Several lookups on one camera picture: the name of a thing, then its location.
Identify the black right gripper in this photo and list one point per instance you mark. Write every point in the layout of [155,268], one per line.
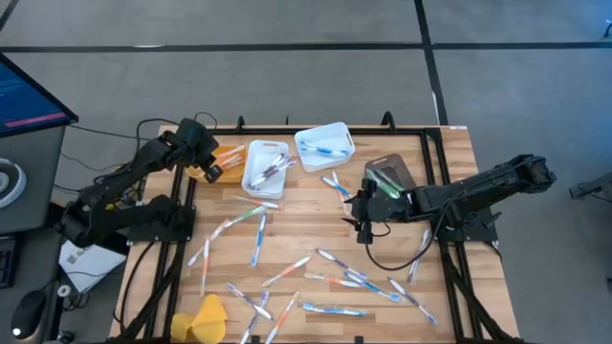
[382,208]

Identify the yellow plastic bin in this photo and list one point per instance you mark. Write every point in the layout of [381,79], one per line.
[227,178]

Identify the grey desk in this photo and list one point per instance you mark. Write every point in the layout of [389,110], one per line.
[38,181]

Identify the computer monitor with blue screen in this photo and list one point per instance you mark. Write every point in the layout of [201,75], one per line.
[24,100]

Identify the wide white plastic bin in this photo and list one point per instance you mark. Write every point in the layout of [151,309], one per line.
[325,165]

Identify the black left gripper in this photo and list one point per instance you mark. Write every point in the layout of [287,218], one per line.
[196,138]

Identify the black keyboard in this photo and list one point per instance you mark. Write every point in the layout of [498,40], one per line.
[7,263]

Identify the black computer mouse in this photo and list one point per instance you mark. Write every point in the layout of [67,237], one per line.
[28,315]

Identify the small white roll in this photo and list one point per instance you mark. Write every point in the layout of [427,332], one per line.
[64,290]

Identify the black desk support beam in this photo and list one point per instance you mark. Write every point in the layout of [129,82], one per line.
[50,212]

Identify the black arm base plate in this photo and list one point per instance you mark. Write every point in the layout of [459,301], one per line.
[162,231]
[478,231]

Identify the yellow folded cloth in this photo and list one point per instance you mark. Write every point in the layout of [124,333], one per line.
[205,320]

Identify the narrow white plastic bin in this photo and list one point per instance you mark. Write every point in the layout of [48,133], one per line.
[268,191]

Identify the brown plastic bin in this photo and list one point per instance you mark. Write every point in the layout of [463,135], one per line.
[389,165]

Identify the black frame clamp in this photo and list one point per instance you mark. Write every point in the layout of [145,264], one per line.
[388,120]
[240,122]

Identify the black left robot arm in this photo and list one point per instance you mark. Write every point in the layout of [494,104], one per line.
[115,184]

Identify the white box on floor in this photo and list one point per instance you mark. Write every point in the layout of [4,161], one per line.
[91,267]

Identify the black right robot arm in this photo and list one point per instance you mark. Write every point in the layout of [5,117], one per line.
[487,184]

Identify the white round device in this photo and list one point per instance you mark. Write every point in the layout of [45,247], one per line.
[9,184]

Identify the purple toothbrush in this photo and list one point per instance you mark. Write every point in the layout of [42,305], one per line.
[286,166]
[268,177]
[253,319]
[249,301]
[413,302]
[418,258]
[272,167]
[342,264]

